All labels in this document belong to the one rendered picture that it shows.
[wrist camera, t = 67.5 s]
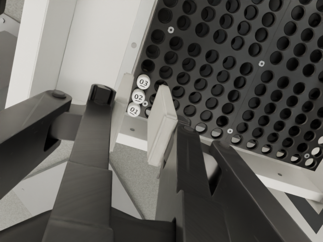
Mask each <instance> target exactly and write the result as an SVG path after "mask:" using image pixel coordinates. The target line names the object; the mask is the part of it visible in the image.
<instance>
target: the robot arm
mask: <svg viewBox="0 0 323 242"><path fill-rule="evenodd" d="M133 80H134V76H133V74H130V73H124V75H123V77H122V80H121V82H120V85H119V87H118V90H117V92H116V91H115V90H114V89H113V88H111V87H108V86H106V85H101V84H92V85H91V89H90V92H89V95H88V99H87V103H86V105H78V104H72V103H71V102H72V97H71V96H70V95H69V94H67V93H64V92H63V91H60V90H47V91H44V92H42V93H40V94H38V95H35V96H33V97H31V98H28V99H26V100H24V101H22V102H19V103H17V104H15V105H13V106H10V107H8V108H6V109H3V110H1V111H0V200H1V199H2V198H3V197H4V196H5V195H6V194H7V193H8V192H9V191H10V190H12V189H13V188H14V187H15V186H16V185H17V184H18V183H19V182H20V181H21V180H23V179H24V178H25V177H26V176H27V175H28V174H29V173H30V172H31V171H32V170H34V169H35V168H36V167H37V166H38V165H39V164H40V163H41V162H42V161H43V160H45V159H46V158H47V157H48V156H49V155H50V154H51V153H52V152H53V151H54V150H55V149H57V148H58V147H59V146H60V144H61V141H62V140H66V141H74V145H73V148H72V151H71V154H70V157H69V160H68V161H67V164H66V168H65V171H64V174H63V177H62V181H61V184H60V187H59V190H58V193H57V196H56V199H55V203H54V206H53V209H51V210H48V211H45V212H43V213H40V214H38V215H36V216H34V217H31V218H29V219H26V220H24V221H22V222H19V223H17V224H15V225H13V226H10V227H8V228H6V229H3V230H1V231H0V242H312V241H311V240H310V238H309V237H308V236H307V235H306V234H305V232H304V231H303V230H302V229H301V228H300V226H299V225H298V224H297V223H296V222H295V221H294V219H293V218H292V217H291V216H290V215H289V214H288V212H287V211H286V210H285V209H284V208H283V206H282V205H281V204H280V203H279V202H278V200H277V199H276V198H275V197H274V196H273V194H272V193H271V192H270V191H269V190H268V188H267V187H266V186H265V185H264V184H263V182H262V181H261V180H260V179H259V178H258V176H257V175H256V174H255V173H254V172H253V170H252V169H251V168H250V167H249V166H248V165H247V163H246V162H245V161H244V160H243V158H242V157H241V156H240V155H239V154H238V153H237V152H236V151H235V149H234V148H233V147H231V146H230V145H229V144H228V143H226V142H224V141H218V140H213V141H212V143H211V146H209V145H207V144H204V143H202V142H201V141H200V136H199V133H198V132H197V131H195V130H194V129H193V128H191V127H190V126H189V124H188V120H187V119H186V118H185V117H184V116H181V115H178V114H176V112H175V108H174V103H173V100H172V96H171V92H170V89H169V87H168V86H166V85H160V86H159V89H158V91H157V94H156V97H155V99H154V102H153V105H152V108H151V111H150V113H149V117H148V147H147V162H148V163H149V164H150V165H153V166H156V167H157V166H159V165H161V163H162V160H163V157H164V161H163V163H162V166H161V168H160V171H159V174H158V176H157V179H159V178H160V181H159V189H158V198H157V206H156V214H155V220H146V219H138V218H136V217H134V216H131V215H129V214H127V213H125V212H123V211H120V210H118V209H116V208H114V207H112V170H109V154H110V152H111V151H113V149H114V146H115V143H116V140H117V136H118V133H119V130H120V128H121V125H122V122H123V119H124V115H125V112H126V109H127V106H128V102H129V98H130V94H131V89H132V85H133Z"/></svg>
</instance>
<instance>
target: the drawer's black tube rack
mask: <svg viewBox="0 0 323 242"><path fill-rule="evenodd" d="M158 1H159V0H158ZM158 1H157V4H158ZM157 4H156V7H157ZM156 7H155V10H156ZM155 10H154V13H155ZM154 13H153V16H154ZM153 16H152V19H153ZM152 19H151V22H150V25H151V23H152V24H154V25H157V26H160V27H162V28H165V29H168V32H169V33H170V34H169V37H168V40H167V42H166V45H165V48H164V51H163V54H162V57H161V60H160V63H159V66H158V68H157V71H156V74H155V77H154V79H153V82H152V85H151V88H150V91H149V94H148V97H147V100H146V101H143V103H142V105H143V106H144V108H143V111H142V114H141V117H143V118H146V119H148V117H149V116H148V115H147V114H146V110H151V108H152V105H153V102H154V99H155V97H156V94H157V91H158V89H159V86H160V85H166V86H168V87H169V89H170V92H171V96H172V100H173V103H174V108H175V112H176V114H178V115H181V116H184V117H185V118H186V119H187V120H188V123H189V126H190V127H191V128H193V129H194V130H195V131H196V126H200V127H203V128H205V129H204V130H203V131H201V132H198V131H197V132H198V133H199V135H201V136H204V137H207V138H210V139H213V140H218V141H224V142H226V143H228V144H229V145H232V146H236V147H239V148H242V149H245V150H248V151H251V152H254V153H257V154H260V155H264V156H267V157H271V158H274V159H277V160H280V161H283V162H286V163H289V164H292V165H295V166H299V167H302V168H305V169H309V170H312V171H315V170H316V169H317V167H318V166H319V164H320V162H321V160H322V159H323V143H322V144H319V143H318V140H319V139H320V138H321V137H322V136H323V0H181V3H180V5H179V8H178V11H177V14H176V17H175V20H174V23H173V26H172V27H169V28H167V27H164V26H161V25H159V24H156V23H153V22H152ZM150 25H149V28H150ZM148 32H149V29H148ZM148 32H147V35H148ZM147 35H146V38H147ZM146 38H145V41H146ZM145 41H144V44H145ZM144 44H143V47H144ZM143 47H142V50H143ZM142 50H141V53H142ZM141 53H140V56H141ZM140 56H139V59H140ZM139 59H138V62H139ZM138 62H137V65H138ZM136 69H137V66H136ZM136 69H135V72H136ZM135 72H134V75H135ZM134 75H133V76H134ZM212 131H215V132H218V133H221V134H220V135H219V136H212V134H211V133H212ZM232 137H234V138H237V139H240V140H239V141H238V142H237V143H233V142H232ZM248 142H250V143H253V144H255V145H254V146H253V147H247V143H248ZM263 147H265V148H269V149H270V150H269V151H267V152H262V148H263ZM317 147H319V149H320V150H319V152H318V153H317V154H315V155H312V154H311V153H312V150H313V149H314V148H317ZM277 152H281V153H284V154H283V155H282V156H280V157H278V156H276V154H277ZM292 156H294V157H297V158H298V159H297V160H295V161H291V158H292ZM310 158H312V159H313V162H312V163H311V164H310V165H307V166H306V165H305V162H306V161H307V160H308V159H310Z"/></svg>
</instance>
